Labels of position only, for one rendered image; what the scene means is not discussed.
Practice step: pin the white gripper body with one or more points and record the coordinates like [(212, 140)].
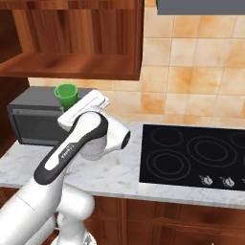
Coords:
[(83, 103)]

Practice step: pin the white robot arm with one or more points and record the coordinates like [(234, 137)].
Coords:
[(30, 197)]

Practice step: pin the green cup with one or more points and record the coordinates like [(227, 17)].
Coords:
[(67, 95)]

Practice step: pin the wooden tall cabinet panel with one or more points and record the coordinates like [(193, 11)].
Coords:
[(12, 108)]

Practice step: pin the wooden base cabinet door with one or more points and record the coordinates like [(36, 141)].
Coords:
[(105, 223)]

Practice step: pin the dark grey microwave oven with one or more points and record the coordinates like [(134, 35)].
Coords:
[(35, 118)]

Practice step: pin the black hob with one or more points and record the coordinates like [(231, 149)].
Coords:
[(191, 153)]

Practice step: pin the silver hob knob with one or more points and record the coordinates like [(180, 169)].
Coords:
[(243, 183), (227, 182), (206, 180)]

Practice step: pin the wooden drawer front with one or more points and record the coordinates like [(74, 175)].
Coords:
[(185, 212)]

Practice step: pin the grey extractor hood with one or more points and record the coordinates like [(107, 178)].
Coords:
[(201, 7)]

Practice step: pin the open wooden wall cabinet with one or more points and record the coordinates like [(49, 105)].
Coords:
[(73, 38)]

